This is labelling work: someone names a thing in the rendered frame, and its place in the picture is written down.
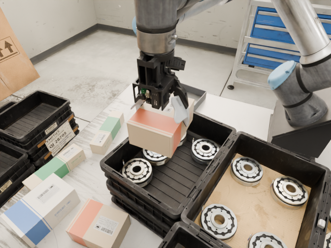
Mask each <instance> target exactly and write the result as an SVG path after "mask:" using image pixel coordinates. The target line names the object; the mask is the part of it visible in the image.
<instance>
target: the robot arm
mask: <svg viewBox="0 0 331 248"><path fill-rule="evenodd" d="M230 1H232V0H134V9H135V17H134V18H133V21H132V29H133V31H134V33H135V34H136V36H137V46H138V48H139V54H140V56H139V57H138V58H137V69H138V78H137V79H136V80H135V81H134V82H133V83H132V88H133V96H134V104H133V105H132V107H131V109H132V108H134V107H136V110H138V109H139V108H140V107H141V106H142V105H143V103H144V102H145V101H146V103H148V104H151V105H152V108H155V109H158V110H159V109H160V107H162V111H163V110H164V109H165V108H166V106H167V105H168V104H169V98H170V95H171V94H172V93H173V92H174V93H173V95H174V97H172V98H171V104H172V106H173V108H174V121H175V122H176V123H177V124H179V123H180V122H182V121H183V123H184V124H185V126H186V127H188V125H189V118H190V116H189V102H188V96H187V92H186V90H185V88H184V87H183V86H182V84H181V83H180V81H179V79H178V77H177V76H176V75H175V72H172V71H179V70H184V68H185V63H186V61H185V60H182V58H180V57H178V56H174V52H175V42H176V40H177V39H178V35H177V34H176V26H177V25H179V24H181V23H183V22H185V21H187V20H188V19H190V18H192V17H194V16H196V15H198V14H200V13H202V12H204V11H205V10H207V9H209V8H211V7H213V6H221V5H224V4H225V3H228V2H230ZM271 2H272V4H273V6H274V7H275V9H276V11H277V13H278V14H279V16H280V18H281V20H282V21H283V23H284V25H285V27H286V28H287V30H288V32H289V34H290V36H291V37H292V39H293V41H294V43H295V44H296V46H297V48H298V50H299V51H300V53H301V58H300V60H299V62H300V63H298V64H297V63H296V62H295V61H287V62H285V63H283V64H281V65H280V66H278V67H277V68H276V69H275V70H273V71H272V73H271V74H270V75H269V77H268V80H267V82H268V84H269V86H270V88H271V90H272V91H273V92H274V94H275V95H276V97H277V98H278V100H279V101H280V103H281V104H282V106H283V107H284V112H285V117H286V120H287V122H288V123H289V124H290V125H292V126H306V125H309V124H312V123H314V122H316V121H318V120H319V119H320V118H322V117H323V116H324V115H325V113H326V112H327V109H328V106H327V105H326V103H325V101H324V100H323V99H321V98H320V97H319V96H317V95H316V94H315V93H314V92H315V91H319V90H323V89H326V88H330V87H331V40H330V39H329V37H328V35H327V33H326V31H325V29H324V28H323V26H322V24H321V22H320V20H319V18H318V16H317V14H316V12H315V10H314V8H313V6H312V4H311V2H310V0H271ZM171 70H172V71H171ZM136 87H138V93H137V95H136V96H135V88H136Z"/></svg>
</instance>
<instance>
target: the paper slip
mask: <svg viewBox="0 0 331 248"><path fill-rule="evenodd" d="M73 117H74V116H73V114H72V115H71V117H70V118H69V119H68V120H67V121H66V122H65V123H64V124H63V125H62V126H60V127H59V128H58V129H57V130H56V131H55V132H54V133H53V134H52V135H51V136H50V137H48V138H47V139H46V140H43V141H42V142H41V143H40V144H38V148H39V147H41V146H42V145H43V144H44V143H45V144H46V146H47V148H48V150H49V151H50V152H49V153H48V154H47V155H46V156H45V157H44V159H45V160H46V159H47V158H48V157H49V155H50V154H52V156H54V155H55V154H56V153H57V152H58V151H59V150H60V149H61V148H62V147H63V146H64V145H65V144H66V143H67V142H68V141H69V140H70V139H72V138H73V137H74V136H75V134H74V132H75V131H76V130H77V129H78V127H76V128H75V129H74V130H72V129H71V127H70V125H69V121H70V120H71V119H72V118H73Z"/></svg>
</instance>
